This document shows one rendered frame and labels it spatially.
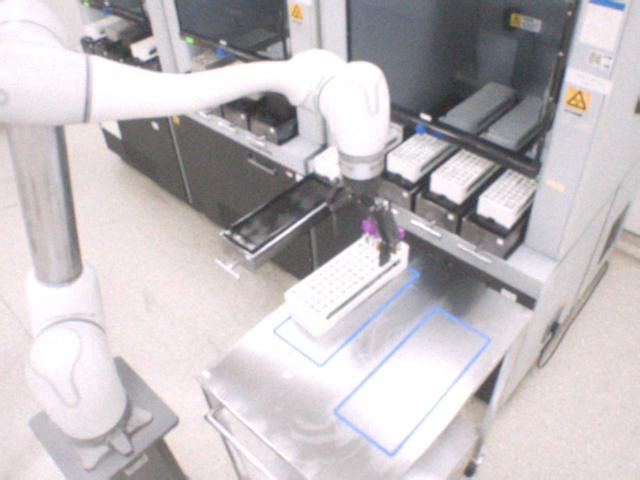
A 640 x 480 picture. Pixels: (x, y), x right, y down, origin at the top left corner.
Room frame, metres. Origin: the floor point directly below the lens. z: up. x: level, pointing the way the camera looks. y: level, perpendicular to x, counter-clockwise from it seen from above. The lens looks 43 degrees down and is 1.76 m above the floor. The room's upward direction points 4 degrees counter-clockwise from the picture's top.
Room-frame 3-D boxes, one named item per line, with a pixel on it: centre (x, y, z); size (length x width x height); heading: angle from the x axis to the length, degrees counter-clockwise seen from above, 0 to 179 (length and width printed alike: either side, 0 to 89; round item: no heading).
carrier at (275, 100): (1.70, 0.12, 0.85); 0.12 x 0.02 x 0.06; 45
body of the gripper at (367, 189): (0.87, -0.08, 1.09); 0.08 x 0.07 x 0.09; 41
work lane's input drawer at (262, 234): (1.26, 0.00, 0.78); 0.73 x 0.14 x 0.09; 134
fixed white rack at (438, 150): (1.38, -0.34, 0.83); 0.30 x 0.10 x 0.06; 134
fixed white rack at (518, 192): (1.16, -0.55, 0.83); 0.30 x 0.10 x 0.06; 134
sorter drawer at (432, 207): (1.36, -0.54, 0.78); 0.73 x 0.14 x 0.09; 134
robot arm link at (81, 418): (0.62, 0.53, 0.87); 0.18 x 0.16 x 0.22; 21
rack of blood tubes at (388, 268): (0.85, -0.05, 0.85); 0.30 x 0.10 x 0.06; 131
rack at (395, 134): (1.39, -0.13, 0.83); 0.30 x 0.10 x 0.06; 134
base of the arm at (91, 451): (0.59, 0.51, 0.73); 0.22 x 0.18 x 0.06; 44
